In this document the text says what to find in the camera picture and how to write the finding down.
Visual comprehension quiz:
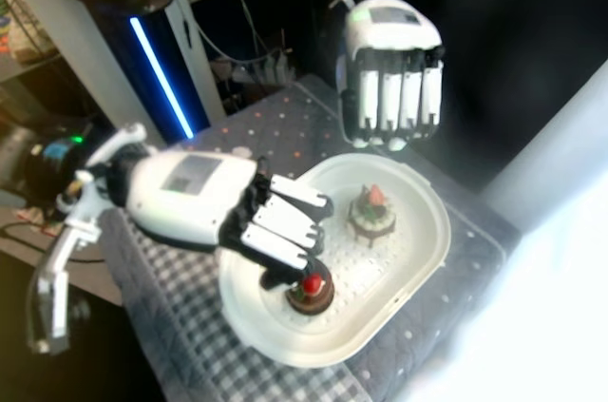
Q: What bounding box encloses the white blurred panel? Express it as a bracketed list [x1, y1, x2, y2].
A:
[393, 57, 608, 402]

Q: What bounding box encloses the grey cable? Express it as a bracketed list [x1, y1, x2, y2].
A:
[189, 0, 291, 70]

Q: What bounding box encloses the white oval plastic basket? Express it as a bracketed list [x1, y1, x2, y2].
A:
[217, 152, 452, 369]

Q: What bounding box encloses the computer tower with blue light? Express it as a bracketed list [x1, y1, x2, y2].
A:
[89, 0, 227, 144]

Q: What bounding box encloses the grey checked quilt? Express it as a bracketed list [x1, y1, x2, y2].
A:
[97, 73, 523, 402]

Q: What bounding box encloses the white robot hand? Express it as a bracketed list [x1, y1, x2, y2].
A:
[125, 152, 336, 292]
[334, 0, 446, 151]

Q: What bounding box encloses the black cake with red cherry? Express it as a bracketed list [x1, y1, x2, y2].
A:
[286, 273, 335, 316]

